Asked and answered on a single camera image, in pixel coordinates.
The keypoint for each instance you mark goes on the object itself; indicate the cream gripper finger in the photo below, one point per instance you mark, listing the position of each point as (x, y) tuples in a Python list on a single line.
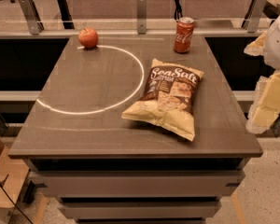
[(266, 106), (256, 48)]

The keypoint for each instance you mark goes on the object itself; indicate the red coke can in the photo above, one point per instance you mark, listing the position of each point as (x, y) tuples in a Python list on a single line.
[(183, 35)]

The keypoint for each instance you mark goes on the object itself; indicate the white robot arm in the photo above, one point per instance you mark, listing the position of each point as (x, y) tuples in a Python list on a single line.
[(272, 46)]

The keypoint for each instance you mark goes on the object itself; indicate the sea salt chips bag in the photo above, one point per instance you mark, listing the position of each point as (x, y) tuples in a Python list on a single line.
[(168, 97)]

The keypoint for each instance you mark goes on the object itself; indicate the red apple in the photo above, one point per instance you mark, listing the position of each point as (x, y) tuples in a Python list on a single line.
[(88, 38)]

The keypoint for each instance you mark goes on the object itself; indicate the grey drawer cabinet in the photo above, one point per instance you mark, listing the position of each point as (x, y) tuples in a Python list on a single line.
[(104, 169)]

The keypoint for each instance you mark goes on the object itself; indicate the wooden box at left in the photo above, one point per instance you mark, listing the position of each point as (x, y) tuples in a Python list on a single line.
[(12, 177)]

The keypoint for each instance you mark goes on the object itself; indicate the right metal bracket post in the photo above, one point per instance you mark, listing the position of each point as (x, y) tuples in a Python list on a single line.
[(251, 21)]

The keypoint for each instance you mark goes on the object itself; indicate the metal bracket post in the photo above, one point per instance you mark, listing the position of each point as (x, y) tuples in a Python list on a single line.
[(251, 21), (141, 6), (31, 15)]

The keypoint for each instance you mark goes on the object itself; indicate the middle metal bracket post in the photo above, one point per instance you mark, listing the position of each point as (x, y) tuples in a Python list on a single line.
[(141, 6)]

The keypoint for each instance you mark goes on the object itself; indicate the left metal bracket post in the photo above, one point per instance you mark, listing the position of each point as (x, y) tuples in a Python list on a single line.
[(31, 15)]

